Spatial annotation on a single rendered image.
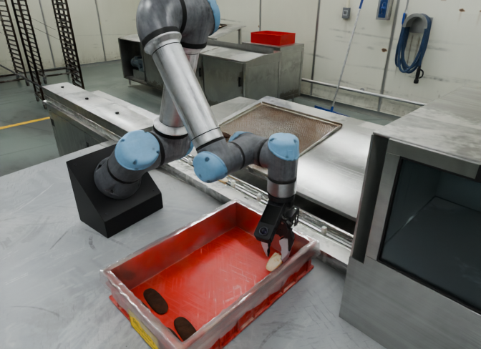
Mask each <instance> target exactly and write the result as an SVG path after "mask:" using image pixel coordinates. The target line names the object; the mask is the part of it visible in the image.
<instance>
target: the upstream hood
mask: <svg viewBox="0 0 481 349"><path fill-rule="evenodd" d="M42 89H43V91H44V94H45V95H47V96H48V97H50V98H52V99H53V100H55V101H57V102H59V103H60V104H63V105H64V106H66V107H68V108H70V109H71V110H73V111H75V112H77V113H78V114H81V115H82V116H84V117H86V118H88V119H89V120H91V121H93V122H95V123H96V124H98V125H100V126H102V127H104V128H105V129H108V130H109V131H111V132H113V133H114V134H116V135H118V136H120V137H123V136H124V135H125V134H127V133H128V132H131V131H134V130H143V131H144V132H151V131H152V128H153V122H154V120H152V119H150V118H147V117H145V116H142V115H141V114H138V113H136V112H134V111H132V110H129V109H127V108H125V107H122V106H120V105H118V104H115V103H114V102H111V101H109V100H107V99H104V98H102V97H100V96H97V95H96V94H93V93H91V92H88V91H86V90H84V89H82V88H79V87H77V86H75V85H73V84H70V83H69V82H65V83H60V84H52V85H47V86H42Z"/></svg>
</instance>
